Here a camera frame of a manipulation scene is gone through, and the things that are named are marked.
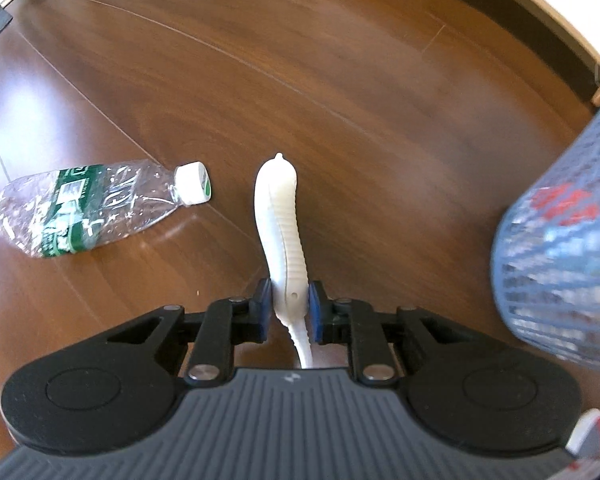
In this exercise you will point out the white toothbrush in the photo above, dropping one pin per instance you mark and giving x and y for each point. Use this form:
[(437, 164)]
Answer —
[(280, 220)]

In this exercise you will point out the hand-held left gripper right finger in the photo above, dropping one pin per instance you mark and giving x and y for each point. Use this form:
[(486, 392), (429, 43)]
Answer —
[(315, 310)]

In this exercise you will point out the red plastic bag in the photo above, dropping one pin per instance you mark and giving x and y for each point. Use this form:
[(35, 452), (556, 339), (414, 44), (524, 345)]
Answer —
[(555, 200)]

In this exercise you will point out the blue mesh waste basket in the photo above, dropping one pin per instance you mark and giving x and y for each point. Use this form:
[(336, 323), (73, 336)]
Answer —
[(555, 280)]

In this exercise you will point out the crushed clear plastic bottle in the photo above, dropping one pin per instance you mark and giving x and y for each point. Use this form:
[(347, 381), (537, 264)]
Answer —
[(80, 210)]

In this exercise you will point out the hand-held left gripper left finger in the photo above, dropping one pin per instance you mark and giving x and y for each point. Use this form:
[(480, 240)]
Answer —
[(264, 310)]

